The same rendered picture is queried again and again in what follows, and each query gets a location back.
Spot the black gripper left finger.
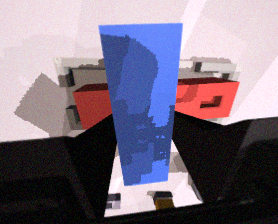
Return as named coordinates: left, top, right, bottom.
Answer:
left=0, top=114, right=117, bottom=219

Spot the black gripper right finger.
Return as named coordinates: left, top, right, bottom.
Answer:
left=172, top=111, right=278, bottom=202

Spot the orange rectangular block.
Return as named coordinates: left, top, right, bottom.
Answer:
left=155, top=199, right=175, bottom=209

